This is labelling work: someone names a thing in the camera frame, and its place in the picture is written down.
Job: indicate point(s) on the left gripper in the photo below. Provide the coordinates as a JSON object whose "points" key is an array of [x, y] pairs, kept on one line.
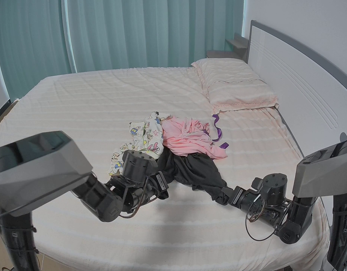
{"points": [[156, 186]]}

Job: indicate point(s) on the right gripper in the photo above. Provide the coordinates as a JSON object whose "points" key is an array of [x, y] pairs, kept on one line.
{"points": [[244, 198]]}

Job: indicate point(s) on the black T-shirt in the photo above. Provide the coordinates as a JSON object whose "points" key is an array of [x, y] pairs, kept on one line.
{"points": [[196, 171]]}

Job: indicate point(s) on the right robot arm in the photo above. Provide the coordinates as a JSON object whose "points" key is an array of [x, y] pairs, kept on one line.
{"points": [[311, 176]]}

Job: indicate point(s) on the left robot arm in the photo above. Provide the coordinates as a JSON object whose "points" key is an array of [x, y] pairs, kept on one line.
{"points": [[43, 165]]}

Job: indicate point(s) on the bed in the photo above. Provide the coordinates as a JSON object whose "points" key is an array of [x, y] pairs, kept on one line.
{"points": [[105, 100]]}

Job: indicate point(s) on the white printed garment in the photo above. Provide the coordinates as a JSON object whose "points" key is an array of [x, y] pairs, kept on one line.
{"points": [[145, 134]]}

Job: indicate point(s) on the pink garment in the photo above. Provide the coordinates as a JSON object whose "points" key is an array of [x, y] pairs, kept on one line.
{"points": [[184, 140]]}

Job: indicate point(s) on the purple garment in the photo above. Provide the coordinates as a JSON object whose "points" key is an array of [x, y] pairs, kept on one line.
{"points": [[224, 145]]}

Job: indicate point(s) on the pale pink pillow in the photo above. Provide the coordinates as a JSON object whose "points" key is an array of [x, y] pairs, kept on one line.
{"points": [[235, 83]]}

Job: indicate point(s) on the grey bedside table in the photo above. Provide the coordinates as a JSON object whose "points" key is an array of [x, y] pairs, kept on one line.
{"points": [[218, 54]]}

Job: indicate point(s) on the blue-green curtain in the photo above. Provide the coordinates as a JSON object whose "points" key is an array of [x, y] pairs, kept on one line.
{"points": [[35, 38], [162, 24]]}

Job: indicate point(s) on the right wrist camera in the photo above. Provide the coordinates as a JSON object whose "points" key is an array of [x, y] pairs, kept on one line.
{"points": [[257, 184]]}

